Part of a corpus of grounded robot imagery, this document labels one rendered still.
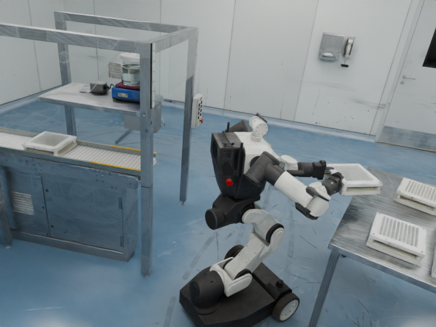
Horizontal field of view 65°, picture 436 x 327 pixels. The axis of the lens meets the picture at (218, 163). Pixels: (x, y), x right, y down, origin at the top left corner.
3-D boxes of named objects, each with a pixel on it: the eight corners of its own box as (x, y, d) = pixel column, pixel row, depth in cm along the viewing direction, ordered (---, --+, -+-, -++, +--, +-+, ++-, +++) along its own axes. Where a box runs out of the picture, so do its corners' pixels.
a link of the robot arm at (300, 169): (299, 175, 207) (281, 174, 205) (302, 159, 202) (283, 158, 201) (305, 184, 196) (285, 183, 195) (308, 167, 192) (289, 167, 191)
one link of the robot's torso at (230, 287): (226, 300, 207) (228, 284, 201) (207, 279, 221) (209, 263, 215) (252, 287, 218) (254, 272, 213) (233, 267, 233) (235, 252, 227)
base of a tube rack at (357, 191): (379, 194, 194) (381, 190, 193) (341, 195, 189) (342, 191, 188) (355, 173, 216) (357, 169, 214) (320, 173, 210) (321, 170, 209)
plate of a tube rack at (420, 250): (425, 231, 177) (427, 228, 176) (423, 258, 157) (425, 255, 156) (375, 214, 187) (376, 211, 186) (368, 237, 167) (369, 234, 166)
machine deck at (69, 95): (161, 100, 224) (161, 95, 223) (139, 119, 191) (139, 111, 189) (73, 87, 232) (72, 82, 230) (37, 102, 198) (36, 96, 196)
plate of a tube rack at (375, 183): (382, 186, 192) (383, 183, 191) (343, 187, 186) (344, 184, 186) (358, 166, 213) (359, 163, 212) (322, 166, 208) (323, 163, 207)
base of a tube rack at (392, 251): (422, 239, 179) (423, 235, 178) (420, 266, 159) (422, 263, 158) (372, 222, 189) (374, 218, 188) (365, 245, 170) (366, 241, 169)
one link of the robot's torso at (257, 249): (233, 290, 207) (279, 226, 207) (214, 270, 222) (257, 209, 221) (246, 294, 218) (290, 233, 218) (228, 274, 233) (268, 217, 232)
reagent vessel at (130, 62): (150, 82, 213) (150, 50, 205) (141, 87, 200) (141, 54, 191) (127, 78, 215) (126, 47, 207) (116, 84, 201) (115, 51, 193)
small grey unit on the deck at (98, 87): (111, 91, 218) (111, 82, 215) (107, 94, 212) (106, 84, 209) (94, 89, 220) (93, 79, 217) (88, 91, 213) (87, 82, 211)
